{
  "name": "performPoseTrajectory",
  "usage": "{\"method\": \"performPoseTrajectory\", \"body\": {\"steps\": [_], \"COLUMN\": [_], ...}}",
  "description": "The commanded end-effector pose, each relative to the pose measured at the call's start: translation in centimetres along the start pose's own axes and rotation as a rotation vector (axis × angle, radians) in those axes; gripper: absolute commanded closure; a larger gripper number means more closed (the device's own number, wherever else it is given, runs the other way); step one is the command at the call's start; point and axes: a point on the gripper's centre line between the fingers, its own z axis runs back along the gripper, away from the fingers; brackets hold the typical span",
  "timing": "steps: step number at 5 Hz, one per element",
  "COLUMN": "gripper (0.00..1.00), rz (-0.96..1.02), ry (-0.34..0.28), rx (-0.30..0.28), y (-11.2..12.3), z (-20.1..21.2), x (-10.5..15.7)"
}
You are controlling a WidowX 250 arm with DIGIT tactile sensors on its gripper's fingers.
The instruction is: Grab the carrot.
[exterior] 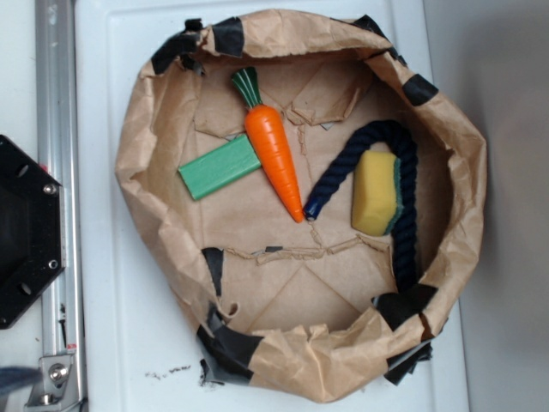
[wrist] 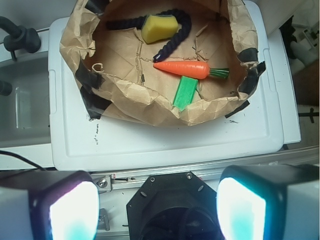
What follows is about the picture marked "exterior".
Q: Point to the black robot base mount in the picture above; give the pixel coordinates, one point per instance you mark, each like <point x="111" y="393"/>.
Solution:
<point x="31" y="235"/>

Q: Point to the white plastic tray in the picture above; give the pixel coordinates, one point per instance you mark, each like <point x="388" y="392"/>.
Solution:
<point x="141" y="354"/>

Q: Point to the green wooden block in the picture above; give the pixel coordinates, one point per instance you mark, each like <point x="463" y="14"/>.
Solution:
<point x="219" y="167"/>

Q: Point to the brown paper bag basket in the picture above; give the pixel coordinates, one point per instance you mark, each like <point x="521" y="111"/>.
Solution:
<point x="317" y="309"/>

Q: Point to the aluminium extrusion rail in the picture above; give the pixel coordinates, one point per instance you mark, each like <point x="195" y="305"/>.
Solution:
<point x="62" y="308"/>

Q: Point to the metal corner bracket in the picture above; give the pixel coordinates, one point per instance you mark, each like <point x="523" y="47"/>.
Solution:
<point x="57" y="388"/>

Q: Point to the yellow green sponge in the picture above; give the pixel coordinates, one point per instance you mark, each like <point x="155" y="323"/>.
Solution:
<point x="377" y="203"/>

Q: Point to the orange toy carrot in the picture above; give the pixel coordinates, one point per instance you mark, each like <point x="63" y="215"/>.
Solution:
<point x="265" y="129"/>

